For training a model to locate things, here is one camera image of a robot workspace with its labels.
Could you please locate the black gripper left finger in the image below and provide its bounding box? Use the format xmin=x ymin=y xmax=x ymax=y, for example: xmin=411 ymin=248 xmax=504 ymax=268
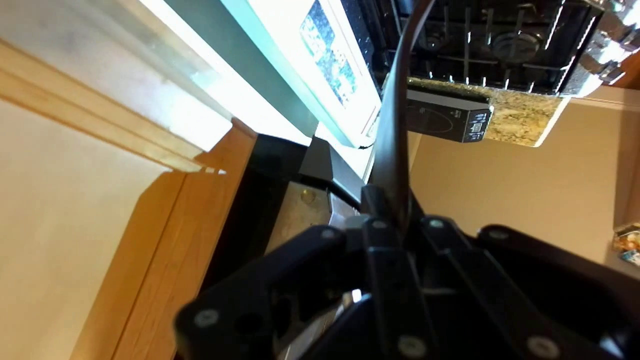
xmin=173 ymin=218 xmax=429 ymax=360

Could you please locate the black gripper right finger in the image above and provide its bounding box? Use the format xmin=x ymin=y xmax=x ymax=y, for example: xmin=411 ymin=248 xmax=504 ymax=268
xmin=417 ymin=215 xmax=640 ymax=360

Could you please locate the dark wooden spatula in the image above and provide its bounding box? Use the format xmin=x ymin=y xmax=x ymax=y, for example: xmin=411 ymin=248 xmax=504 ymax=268
xmin=368 ymin=0 xmax=439 ymax=231

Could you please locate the wooden upper cabinet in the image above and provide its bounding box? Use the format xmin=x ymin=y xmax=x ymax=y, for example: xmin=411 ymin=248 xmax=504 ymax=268
xmin=0 ymin=38 xmax=259 ymax=360

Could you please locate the stainless steel gas stove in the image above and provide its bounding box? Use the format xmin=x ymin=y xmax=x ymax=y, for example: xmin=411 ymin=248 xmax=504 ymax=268
xmin=162 ymin=0 xmax=619 ymax=152

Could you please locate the black camera with label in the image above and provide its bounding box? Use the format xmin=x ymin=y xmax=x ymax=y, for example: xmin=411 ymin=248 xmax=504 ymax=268
xmin=403 ymin=88 xmax=495 ymax=145

